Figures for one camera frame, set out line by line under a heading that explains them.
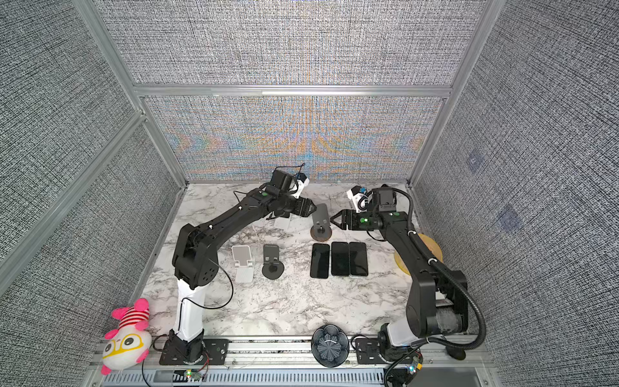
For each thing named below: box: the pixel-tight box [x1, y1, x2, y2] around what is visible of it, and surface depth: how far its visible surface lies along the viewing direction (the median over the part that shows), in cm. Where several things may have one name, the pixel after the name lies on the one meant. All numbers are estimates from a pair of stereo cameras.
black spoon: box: [445, 345, 467, 361], surface depth 74 cm
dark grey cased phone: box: [311, 203, 330, 239], surface depth 99 cm
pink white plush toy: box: [100, 298, 152, 376], surface depth 71 cm
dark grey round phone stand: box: [261, 244, 285, 280], surface depth 91 cm
